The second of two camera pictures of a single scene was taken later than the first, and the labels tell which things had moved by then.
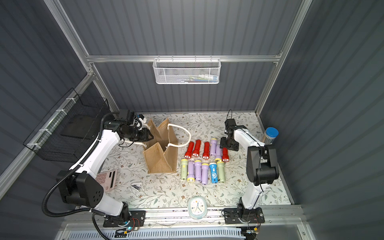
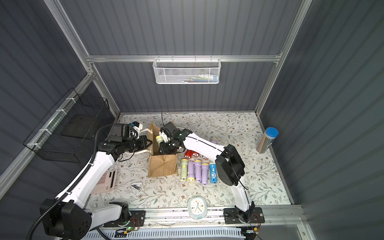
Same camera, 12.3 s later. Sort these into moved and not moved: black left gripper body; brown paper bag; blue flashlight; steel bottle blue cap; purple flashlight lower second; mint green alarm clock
Moved: black left gripper body; brown paper bag
Not moved: mint green alarm clock; purple flashlight lower second; blue flashlight; steel bottle blue cap
